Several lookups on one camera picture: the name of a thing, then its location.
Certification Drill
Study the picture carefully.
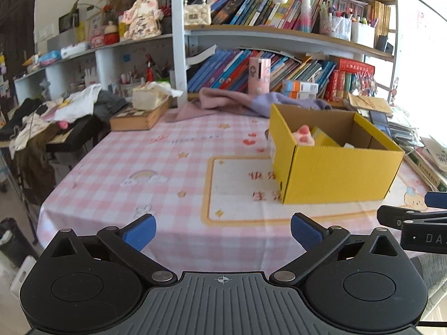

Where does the cream tissue pack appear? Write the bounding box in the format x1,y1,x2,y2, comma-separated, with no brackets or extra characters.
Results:
132,81,184,111

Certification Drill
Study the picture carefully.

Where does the white long box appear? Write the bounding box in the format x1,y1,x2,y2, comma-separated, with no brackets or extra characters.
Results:
61,42,89,58

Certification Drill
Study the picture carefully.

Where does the yellow tape roll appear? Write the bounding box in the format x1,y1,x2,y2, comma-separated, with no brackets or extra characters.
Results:
312,128,341,147

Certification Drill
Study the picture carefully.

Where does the stack of flat books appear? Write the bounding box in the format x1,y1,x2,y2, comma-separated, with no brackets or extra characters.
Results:
405,136,447,192

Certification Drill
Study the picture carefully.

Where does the black picture frame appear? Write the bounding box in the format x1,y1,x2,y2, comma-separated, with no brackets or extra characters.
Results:
59,10,79,34

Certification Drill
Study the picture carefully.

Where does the black smartphone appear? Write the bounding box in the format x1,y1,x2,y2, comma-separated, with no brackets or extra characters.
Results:
369,111,389,128

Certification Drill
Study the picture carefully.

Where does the white shirt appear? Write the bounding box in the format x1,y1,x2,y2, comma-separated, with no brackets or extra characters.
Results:
52,84,103,123

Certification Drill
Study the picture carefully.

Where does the black clothing pile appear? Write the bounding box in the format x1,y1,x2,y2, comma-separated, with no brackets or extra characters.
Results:
0,98,44,140

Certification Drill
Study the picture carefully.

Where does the white pen container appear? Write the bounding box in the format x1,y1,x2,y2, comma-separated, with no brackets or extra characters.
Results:
351,17,376,49

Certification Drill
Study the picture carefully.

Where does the wooden chessboard box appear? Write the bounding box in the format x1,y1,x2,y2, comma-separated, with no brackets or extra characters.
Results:
109,96,173,131

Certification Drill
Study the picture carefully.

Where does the row of shelf books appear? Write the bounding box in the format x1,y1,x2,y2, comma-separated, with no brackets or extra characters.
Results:
210,0,325,30

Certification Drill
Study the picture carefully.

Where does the row of leaning books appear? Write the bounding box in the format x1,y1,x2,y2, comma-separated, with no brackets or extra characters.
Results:
187,49,337,100

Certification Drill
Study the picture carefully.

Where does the thick red dictionary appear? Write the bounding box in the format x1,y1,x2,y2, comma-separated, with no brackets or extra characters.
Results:
337,58,376,74

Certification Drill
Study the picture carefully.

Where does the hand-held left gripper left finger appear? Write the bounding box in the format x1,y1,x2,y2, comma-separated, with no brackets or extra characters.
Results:
41,214,177,284

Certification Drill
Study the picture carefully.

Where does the grey garment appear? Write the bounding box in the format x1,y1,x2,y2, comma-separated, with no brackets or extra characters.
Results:
94,91,130,121

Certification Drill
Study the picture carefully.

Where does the pink plush paw toy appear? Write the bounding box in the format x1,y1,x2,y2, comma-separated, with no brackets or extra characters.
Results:
293,126,317,147

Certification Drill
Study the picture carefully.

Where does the red round jar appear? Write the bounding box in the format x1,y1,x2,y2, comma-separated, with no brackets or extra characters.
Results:
105,21,120,44

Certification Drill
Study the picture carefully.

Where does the brown garment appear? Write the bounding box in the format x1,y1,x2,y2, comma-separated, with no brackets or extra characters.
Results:
16,126,58,203

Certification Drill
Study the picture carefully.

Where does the clear pen cup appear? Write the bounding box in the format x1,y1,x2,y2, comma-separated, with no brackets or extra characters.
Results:
319,2,351,40

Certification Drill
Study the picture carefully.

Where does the white quilted purse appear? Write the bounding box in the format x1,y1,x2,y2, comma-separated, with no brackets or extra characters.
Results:
184,0,212,26

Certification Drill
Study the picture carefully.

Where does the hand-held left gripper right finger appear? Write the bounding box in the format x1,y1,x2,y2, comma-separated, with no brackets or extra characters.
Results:
270,212,407,284

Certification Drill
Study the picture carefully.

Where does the white bookshelf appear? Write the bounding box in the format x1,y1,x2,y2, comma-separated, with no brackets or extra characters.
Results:
14,0,399,109

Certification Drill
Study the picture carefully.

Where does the black trash bin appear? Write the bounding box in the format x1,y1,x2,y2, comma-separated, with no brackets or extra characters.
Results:
0,217,30,269

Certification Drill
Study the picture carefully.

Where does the floral robed doll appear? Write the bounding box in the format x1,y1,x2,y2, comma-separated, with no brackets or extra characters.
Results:
122,0,164,40

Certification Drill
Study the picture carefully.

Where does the pink and purple cloth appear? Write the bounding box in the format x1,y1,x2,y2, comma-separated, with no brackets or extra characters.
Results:
164,88,332,123

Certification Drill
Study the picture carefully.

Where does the row of red books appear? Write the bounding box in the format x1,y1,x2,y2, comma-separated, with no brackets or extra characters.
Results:
325,70,353,100

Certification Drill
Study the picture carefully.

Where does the yellow cardboard box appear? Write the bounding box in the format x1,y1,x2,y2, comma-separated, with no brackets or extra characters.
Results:
268,103,406,205

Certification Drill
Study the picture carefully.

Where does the stack of loose papers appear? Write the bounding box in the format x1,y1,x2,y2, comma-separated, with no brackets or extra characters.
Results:
387,112,420,143

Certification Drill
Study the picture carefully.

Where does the brown paper envelope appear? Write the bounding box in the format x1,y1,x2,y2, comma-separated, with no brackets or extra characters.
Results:
348,94,393,114

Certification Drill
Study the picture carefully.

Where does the colourful acrylic figure stand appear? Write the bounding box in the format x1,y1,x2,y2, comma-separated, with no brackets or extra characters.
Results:
353,71,378,96

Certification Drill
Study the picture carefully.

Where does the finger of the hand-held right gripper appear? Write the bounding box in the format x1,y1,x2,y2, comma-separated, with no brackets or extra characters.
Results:
424,192,447,210
377,205,447,230

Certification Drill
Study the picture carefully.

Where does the pastel striped bottle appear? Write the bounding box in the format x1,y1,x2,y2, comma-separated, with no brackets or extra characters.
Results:
299,0,312,35

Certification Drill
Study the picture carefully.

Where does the orange and white carton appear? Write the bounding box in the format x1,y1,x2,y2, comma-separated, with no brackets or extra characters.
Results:
281,80,319,93
282,91,318,100

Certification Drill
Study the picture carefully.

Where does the pink cartoon bottle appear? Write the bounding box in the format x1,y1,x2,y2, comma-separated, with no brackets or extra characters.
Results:
248,58,271,95

